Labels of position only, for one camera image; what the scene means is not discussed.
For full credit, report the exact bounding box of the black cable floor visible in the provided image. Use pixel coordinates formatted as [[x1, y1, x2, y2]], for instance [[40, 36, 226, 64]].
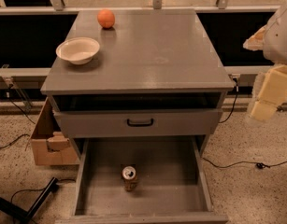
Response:
[[202, 157, 287, 170], [0, 83, 36, 150]]

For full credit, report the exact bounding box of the cardboard box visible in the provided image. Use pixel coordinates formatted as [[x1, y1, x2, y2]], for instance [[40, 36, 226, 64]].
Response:
[[30, 100, 79, 166]]

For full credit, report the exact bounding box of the grey drawer cabinet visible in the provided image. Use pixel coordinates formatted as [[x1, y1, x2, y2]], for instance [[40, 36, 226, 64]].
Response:
[[42, 10, 234, 149]]

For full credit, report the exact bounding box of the black drawer handle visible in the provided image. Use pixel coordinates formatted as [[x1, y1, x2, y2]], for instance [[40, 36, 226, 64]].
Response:
[[126, 119, 154, 128]]

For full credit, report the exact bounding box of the metal rail frame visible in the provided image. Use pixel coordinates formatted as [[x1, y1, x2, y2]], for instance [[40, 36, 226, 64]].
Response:
[[0, 0, 287, 110]]

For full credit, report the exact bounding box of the black cable left floor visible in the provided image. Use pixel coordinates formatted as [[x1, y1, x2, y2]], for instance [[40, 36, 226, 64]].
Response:
[[0, 83, 36, 150]]

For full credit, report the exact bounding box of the closed grey upper drawer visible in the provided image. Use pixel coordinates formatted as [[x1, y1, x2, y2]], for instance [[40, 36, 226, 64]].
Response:
[[54, 109, 222, 138]]

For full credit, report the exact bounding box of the black cable behind cabinet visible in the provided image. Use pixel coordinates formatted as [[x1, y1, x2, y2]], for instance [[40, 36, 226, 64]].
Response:
[[219, 77, 240, 124]]

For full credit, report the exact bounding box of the open grey lower drawer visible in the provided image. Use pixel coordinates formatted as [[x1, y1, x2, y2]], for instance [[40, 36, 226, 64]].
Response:
[[55, 136, 228, 224]]

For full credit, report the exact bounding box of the orange fruit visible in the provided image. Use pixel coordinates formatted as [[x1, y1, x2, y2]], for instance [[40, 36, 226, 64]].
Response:
[[97, 9, 115, 29]]

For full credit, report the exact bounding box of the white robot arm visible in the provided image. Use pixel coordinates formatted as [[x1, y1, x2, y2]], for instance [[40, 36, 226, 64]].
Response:
[[243, 0, 287, 123]]

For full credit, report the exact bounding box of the white bowl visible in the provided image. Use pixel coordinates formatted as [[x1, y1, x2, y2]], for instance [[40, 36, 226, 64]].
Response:
[[56, 37, 100, 65]]

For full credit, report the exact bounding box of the orange soda can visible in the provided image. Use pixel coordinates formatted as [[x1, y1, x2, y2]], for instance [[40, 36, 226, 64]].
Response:
[[122, 166, 137, 191]]

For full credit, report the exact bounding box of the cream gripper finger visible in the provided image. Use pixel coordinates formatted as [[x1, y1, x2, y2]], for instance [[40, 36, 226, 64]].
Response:
[[243, 26, 265, 51], [249, 64, 287, 121]]

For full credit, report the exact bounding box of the black metal stand leg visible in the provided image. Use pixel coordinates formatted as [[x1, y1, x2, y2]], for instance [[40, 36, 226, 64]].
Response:
[[0, 177, 58, 224]]

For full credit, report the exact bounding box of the black cable right floor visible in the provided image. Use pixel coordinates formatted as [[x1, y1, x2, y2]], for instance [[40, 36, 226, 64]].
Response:
[[202, 157, 287, 170]]

